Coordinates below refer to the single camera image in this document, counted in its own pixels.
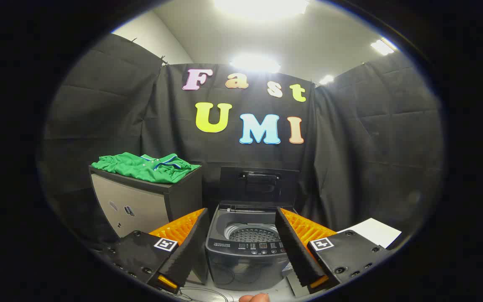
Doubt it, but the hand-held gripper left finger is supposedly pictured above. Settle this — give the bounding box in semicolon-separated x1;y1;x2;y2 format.
101;208;210;294

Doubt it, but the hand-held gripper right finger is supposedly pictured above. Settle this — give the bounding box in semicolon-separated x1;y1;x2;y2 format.
275;207;393;294

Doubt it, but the grey washing machine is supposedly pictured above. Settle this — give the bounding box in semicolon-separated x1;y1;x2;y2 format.
205;201;299;291

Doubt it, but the green polo shirt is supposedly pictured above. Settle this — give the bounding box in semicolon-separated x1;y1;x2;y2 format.
91;152;201;184

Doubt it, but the grey cabinet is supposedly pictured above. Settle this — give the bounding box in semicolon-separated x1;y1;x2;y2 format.
88;165;208;286

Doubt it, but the round ceiling light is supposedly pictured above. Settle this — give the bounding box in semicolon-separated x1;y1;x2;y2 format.
230;54;282;74

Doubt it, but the rectangular ceiling light panel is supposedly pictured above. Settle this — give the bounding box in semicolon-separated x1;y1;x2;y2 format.
370;39;395;56

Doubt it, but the large ceiling light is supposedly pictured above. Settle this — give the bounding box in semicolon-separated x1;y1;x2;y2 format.
213;0;310;20

